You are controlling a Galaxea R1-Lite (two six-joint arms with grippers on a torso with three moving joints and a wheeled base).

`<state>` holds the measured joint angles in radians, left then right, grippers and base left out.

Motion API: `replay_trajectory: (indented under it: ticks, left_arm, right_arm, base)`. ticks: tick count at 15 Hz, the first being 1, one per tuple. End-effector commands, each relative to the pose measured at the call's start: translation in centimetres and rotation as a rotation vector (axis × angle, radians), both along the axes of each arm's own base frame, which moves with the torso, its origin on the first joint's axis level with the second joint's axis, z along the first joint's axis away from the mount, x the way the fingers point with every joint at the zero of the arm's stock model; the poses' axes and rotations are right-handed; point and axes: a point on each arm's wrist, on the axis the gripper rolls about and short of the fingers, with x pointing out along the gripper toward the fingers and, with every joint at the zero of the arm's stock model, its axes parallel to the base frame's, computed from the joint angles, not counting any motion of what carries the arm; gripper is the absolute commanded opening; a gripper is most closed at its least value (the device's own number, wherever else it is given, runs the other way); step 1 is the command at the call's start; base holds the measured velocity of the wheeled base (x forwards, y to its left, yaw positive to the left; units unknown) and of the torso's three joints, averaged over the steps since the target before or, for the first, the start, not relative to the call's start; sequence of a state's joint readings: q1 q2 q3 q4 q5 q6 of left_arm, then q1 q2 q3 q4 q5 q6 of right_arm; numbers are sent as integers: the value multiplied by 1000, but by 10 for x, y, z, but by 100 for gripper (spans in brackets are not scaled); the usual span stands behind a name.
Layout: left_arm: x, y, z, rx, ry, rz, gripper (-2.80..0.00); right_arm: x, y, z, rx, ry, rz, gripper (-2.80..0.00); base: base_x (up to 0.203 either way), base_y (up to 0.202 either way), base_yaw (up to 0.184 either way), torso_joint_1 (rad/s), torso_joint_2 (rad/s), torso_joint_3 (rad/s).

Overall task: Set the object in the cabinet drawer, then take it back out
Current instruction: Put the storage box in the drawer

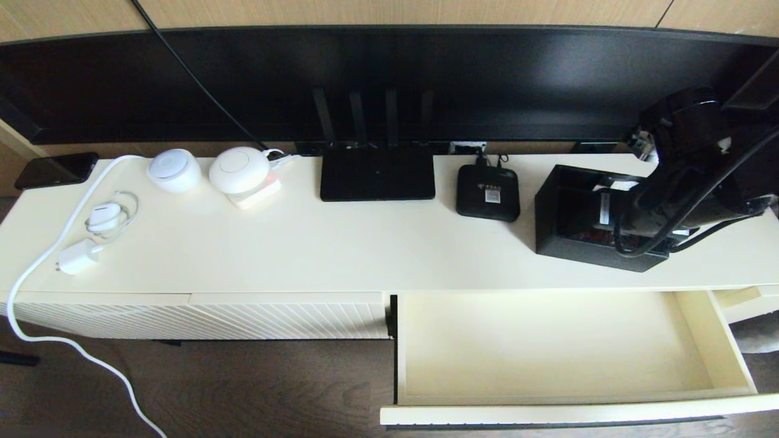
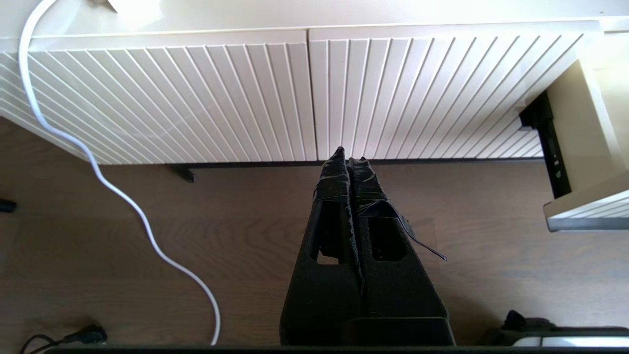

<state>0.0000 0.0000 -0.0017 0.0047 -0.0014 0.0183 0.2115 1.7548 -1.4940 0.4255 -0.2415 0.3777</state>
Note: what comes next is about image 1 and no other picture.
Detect black organizer box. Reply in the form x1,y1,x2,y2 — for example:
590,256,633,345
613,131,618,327
534,164,671,273

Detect cream ribbed drawer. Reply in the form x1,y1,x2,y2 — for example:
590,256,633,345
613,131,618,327
380,289,779,426

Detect white ribbed sideboard cabinet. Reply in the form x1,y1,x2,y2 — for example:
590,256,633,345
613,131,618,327
0,152,779,341

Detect red green snack packet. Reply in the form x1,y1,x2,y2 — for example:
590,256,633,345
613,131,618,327
575,226,617,243

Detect black set-top box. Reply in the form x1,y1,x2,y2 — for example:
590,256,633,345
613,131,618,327
455,164,521,222

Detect grey white fluffy bundle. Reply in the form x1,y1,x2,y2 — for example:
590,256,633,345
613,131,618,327
729,311,779,355

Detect large black flat television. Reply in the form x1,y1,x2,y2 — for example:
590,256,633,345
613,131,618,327
0,24,779,147

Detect black router with antennas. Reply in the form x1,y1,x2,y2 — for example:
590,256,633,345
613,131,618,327
312,88,436,202

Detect cream ribbed cabinet front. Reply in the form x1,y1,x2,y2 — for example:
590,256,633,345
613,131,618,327
190,290,390,339
0,291,194,339

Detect pinkish white square base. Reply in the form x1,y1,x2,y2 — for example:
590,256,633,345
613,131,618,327
228,173,282,210

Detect large white dome device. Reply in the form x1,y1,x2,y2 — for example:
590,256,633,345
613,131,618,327
209,146,271,195

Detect small white round speaker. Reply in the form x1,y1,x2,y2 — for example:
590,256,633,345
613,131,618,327
147,148,203,193

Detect white power adapter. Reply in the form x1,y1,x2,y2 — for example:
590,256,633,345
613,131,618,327
57,238,105,275

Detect black smartphone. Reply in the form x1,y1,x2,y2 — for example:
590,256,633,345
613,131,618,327
15,151,100,189

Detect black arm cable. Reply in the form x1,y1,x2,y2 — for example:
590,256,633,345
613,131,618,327
612,125,779,259

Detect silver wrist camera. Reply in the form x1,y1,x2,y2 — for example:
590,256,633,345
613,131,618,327
632,131,659,164

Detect thin black hanging cable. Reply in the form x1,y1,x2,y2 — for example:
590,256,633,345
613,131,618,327
133,0,270,150

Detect white oval charger with cord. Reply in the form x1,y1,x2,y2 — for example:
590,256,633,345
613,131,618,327
85,190,141,240

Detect thick white power cable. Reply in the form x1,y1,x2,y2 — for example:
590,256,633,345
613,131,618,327
7,153,170,438

